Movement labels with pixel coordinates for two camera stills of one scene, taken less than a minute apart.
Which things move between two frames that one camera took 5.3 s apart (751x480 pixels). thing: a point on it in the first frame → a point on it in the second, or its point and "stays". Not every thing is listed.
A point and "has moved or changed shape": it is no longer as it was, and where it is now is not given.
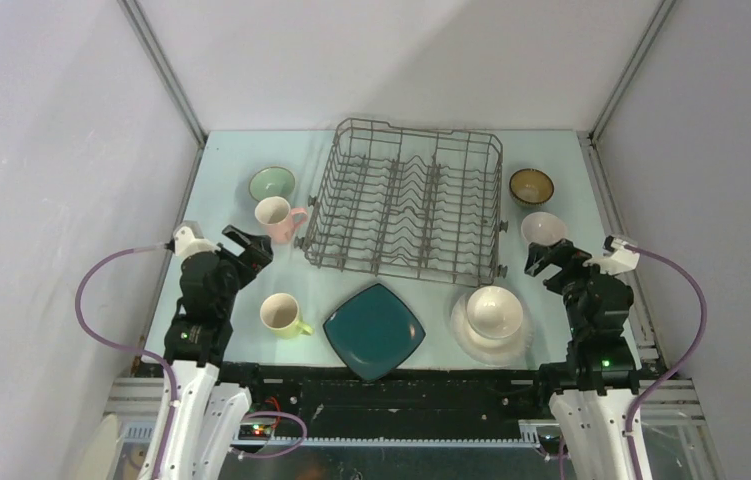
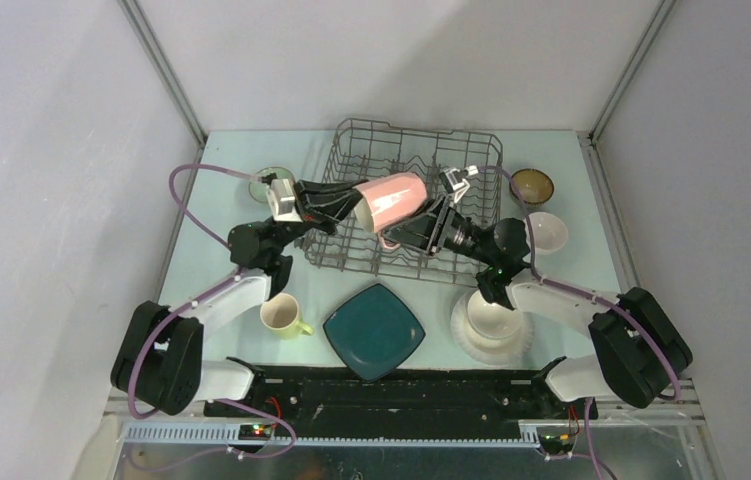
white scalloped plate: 491,351 stays
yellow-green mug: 280,313 stays
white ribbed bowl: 495,312 stays
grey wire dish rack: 411,201 stays
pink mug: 280,219 has moved or changed shape
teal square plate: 374,332 stays
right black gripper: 562,253 → 427,231
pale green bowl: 273,181 stays
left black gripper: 256,256 → 323,205
